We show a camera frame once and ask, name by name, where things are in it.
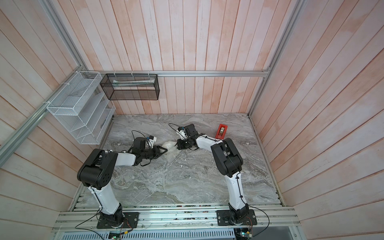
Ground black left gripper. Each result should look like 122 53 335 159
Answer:
141 145 168 161

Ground clear bubble wrap sheet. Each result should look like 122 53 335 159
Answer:
161 141 182 163

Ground red tape dispenser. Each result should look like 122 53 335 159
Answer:
215 124 228 140

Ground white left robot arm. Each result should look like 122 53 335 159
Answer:
77 136 168 216

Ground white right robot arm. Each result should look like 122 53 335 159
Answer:
177 124 249 213

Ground black mesh basket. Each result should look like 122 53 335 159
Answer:
100 73 160 101

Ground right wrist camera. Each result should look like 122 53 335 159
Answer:
177 127 188 139

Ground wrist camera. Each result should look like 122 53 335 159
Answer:
147 136 157 146
177 127 188 139

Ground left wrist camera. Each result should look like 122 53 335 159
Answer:
147 136 157 146

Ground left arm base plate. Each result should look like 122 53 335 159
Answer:
97 212 140 229

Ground aluminium frame rail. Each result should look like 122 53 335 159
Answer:
95 70 270 77

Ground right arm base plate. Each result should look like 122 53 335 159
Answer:
216 210 258 226

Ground white wire mesh shelf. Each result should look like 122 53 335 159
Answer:
47 72 116 145

